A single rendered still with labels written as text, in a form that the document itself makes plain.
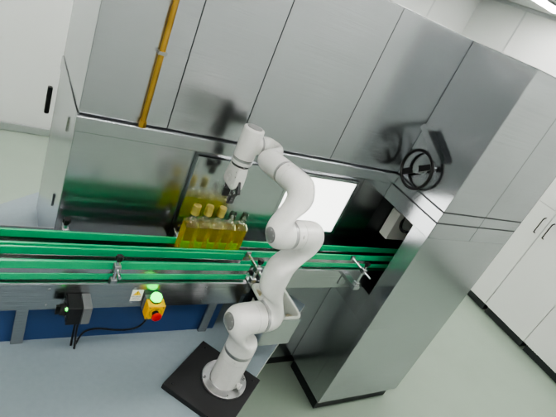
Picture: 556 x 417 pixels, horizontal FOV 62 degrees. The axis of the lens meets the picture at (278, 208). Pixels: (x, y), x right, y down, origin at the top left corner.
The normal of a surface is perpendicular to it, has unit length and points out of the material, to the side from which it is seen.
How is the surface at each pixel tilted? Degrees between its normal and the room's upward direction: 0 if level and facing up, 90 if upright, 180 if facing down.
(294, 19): 90
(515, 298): 90
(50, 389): 0
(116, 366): 0
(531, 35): 90
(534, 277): 90
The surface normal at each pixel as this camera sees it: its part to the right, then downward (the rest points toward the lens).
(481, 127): -0.83, -0.08
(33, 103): 0.41, 0.57
